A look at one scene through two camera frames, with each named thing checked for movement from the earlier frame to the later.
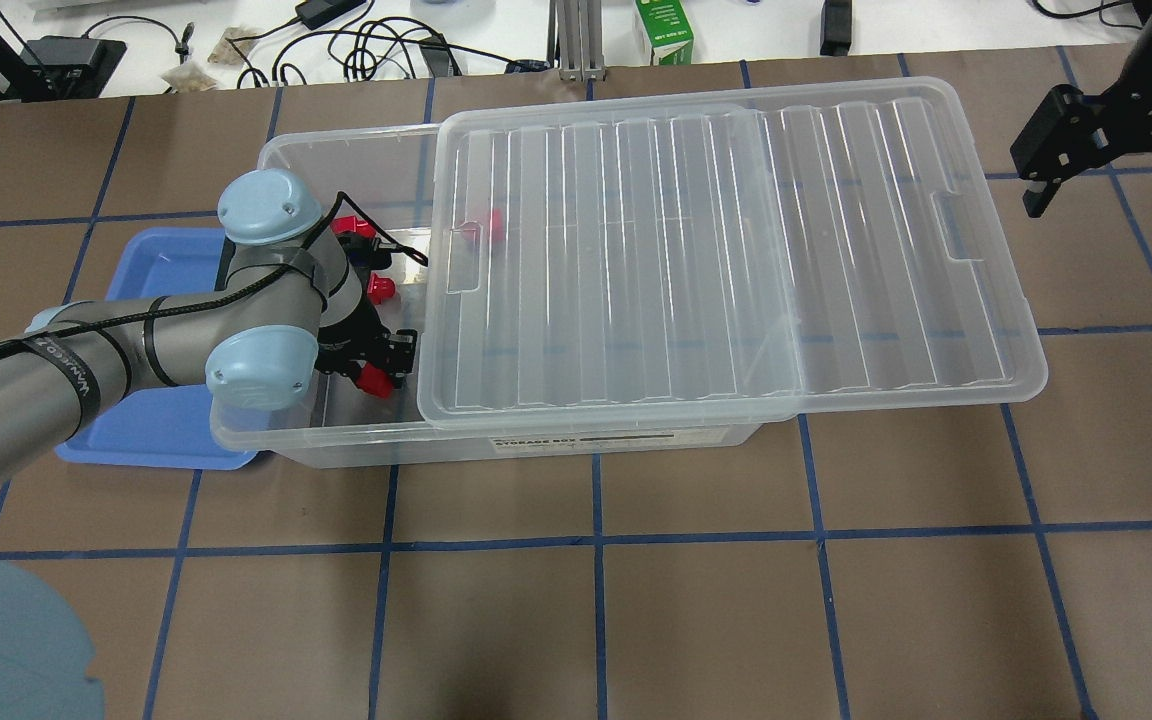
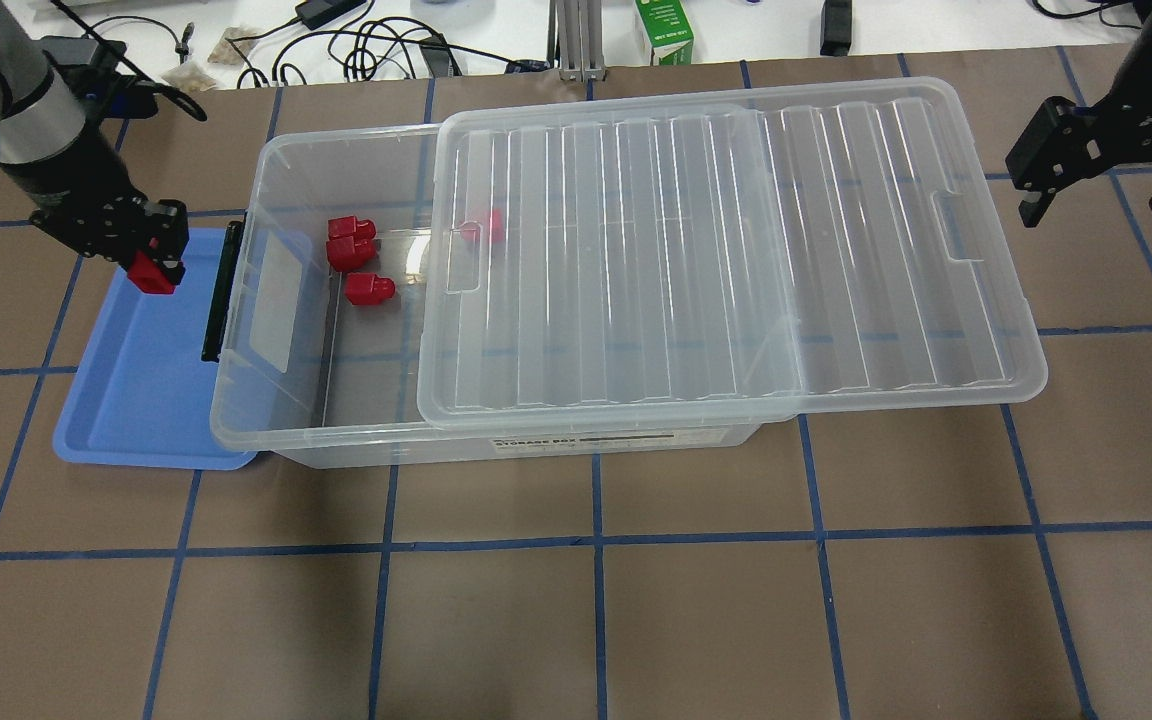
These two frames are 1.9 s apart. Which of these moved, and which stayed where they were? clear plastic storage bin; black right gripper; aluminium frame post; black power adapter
Moved: black right gripper
Stayed: black power adapter; aluminium frame post; clear plastic storage bin
